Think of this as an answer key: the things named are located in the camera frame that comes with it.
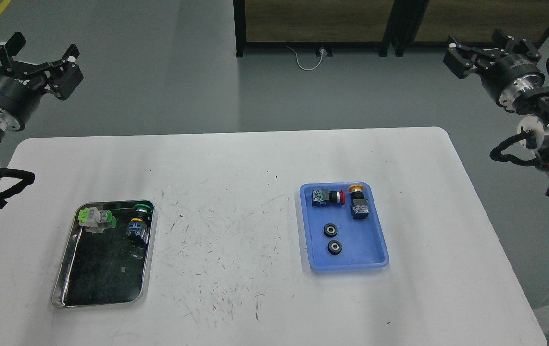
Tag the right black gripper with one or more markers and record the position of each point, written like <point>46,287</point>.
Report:
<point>514,72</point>

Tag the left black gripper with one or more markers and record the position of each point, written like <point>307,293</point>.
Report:
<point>21,90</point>

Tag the black gear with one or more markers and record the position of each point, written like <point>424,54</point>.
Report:
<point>334,247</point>
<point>330,230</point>

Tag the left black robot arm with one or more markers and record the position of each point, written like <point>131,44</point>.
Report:
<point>14,181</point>

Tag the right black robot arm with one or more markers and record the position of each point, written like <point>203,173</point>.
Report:
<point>529,147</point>

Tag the silver metal tray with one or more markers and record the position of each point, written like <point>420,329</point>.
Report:
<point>104,269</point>

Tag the blue plastic tray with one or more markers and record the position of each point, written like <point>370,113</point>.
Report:
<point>363,243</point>

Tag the right wooden cabinet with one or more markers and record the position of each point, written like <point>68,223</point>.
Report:
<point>428,23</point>

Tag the wooden cabinet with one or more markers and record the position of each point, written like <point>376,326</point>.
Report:
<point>314,23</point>
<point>428,23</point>

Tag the left wooden cabinet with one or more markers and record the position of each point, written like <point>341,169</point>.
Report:
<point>314,23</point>

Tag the floor power socket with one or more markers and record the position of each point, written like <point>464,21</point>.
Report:
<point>324,51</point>

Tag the white green push button switch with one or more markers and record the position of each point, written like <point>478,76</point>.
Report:
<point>95,221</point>

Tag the green black push button switch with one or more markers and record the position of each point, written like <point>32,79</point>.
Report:
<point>139,224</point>

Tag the yellow push button switch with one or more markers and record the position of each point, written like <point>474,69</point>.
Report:
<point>359,203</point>

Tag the red push button switch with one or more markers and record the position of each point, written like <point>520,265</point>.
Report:
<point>321,197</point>

